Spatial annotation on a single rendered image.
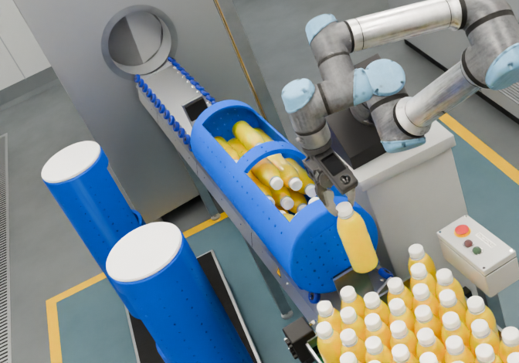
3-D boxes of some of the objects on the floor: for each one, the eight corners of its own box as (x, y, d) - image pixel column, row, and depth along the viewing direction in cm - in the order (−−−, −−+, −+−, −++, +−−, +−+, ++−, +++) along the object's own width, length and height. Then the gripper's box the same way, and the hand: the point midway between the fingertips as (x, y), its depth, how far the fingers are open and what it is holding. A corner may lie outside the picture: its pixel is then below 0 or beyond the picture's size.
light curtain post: (318, 222, 395) (195, -82, 303) (323, 227, 391) (200, -80, 298) (309, 227, 394) (182, -75, 302) (313, 232, 390) (186, -73, 297)
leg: (218, 212, 433) (175, 127, 399) (222, 217, 429) (178, 130, 394) (210, 217, 433) (166, 132, 398) (213, 222, 428) (169, 136, 394)
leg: (290, 308, 353) (243, 211, 318) (295, 315, 348) (249, 217, 314) (279, 314, 352) (232, 218, 317) (284, 321, 347) (236, 224, 313)
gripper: (326, 121, 177) (351, 188, 189) (286, 144, 175) (313, 211, 187) (344, 134, 170) (368, 203, 182) (301, 159, 168) (328, 227, 180)
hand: (344, 208), depth 181 cm, fingers closed on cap, 4 cm apart
